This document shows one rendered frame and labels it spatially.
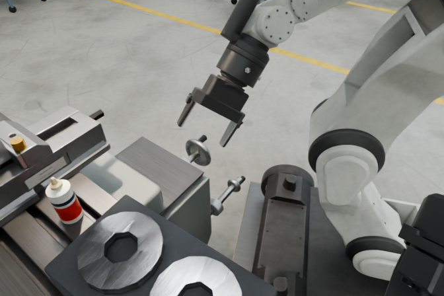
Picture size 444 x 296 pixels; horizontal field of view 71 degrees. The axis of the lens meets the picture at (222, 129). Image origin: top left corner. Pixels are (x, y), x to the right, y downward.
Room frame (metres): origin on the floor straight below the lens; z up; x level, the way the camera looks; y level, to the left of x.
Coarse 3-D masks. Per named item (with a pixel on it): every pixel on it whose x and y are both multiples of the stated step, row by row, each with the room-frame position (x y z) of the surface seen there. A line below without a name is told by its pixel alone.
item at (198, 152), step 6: (204, 138) 0.84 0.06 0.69; (186, 144) 0.84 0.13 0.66; (192, 144) 0.82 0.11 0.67; (198, 144) 0.81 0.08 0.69; (186, 150) 0.84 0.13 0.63; (192, 150) 0.83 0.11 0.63; (198, 150) 0.81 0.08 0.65; (204, 150) 0.79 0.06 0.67; (180, 156) 0.77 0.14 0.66; (192, 156) 0.79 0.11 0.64; (198, 156) 0.80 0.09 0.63; (204, 156) 0.80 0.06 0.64; (210, 156) 0.79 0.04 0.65; (198, 162) 0.81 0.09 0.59; (204, 162) 0.79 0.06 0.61; (210, 162) 0.79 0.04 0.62
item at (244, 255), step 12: (252, 192) 0.82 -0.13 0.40; (252, 204) 0.76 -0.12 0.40; (252, 216) 0.71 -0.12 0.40; (240, 228) 0.65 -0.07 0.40; (252, 228) 0.65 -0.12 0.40; (240, 240) 0.60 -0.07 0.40; (252, 240) 0.60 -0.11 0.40; (240, 252) 0.56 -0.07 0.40; (252, 252) 0.56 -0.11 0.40; (240, 264) 0.51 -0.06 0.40; (252, 264) 0.51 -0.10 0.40
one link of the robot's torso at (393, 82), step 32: (416, 0) 0.55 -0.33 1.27; (384, 32) 0.54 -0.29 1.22; (416, 32) 0.45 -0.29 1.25; (384, 64) 0.45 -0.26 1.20; (416, 64) 0.41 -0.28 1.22; (352, 96) 0.50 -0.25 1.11; (384, 96) 0.44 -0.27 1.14; (416, 96) 0.43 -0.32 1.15; (320, 128) 0.48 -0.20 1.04; (352, 128) 0.45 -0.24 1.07; (384, 128) 0.43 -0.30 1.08; (384, 160) 0.42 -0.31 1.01
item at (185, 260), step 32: (96, 224) 0.20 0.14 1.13; (128, 224) 0.20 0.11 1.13; (160, 224) 0.21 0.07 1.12; (64, 256) 0.17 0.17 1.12; (96, 256) 0.16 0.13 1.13; (128, 256) 0.17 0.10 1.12; (160, 256) 0.16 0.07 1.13; (192, 256) 0.16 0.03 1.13; (224, 256) 0.17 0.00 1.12; (64, 288) 0.14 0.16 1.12; (96, 288) 0.13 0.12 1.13; (128, 288) 0.13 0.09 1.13; (160, 288) 0.13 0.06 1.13; (192, 288) 0.14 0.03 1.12; (224, 288) 0.13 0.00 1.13; (256, 288) 0.14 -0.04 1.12
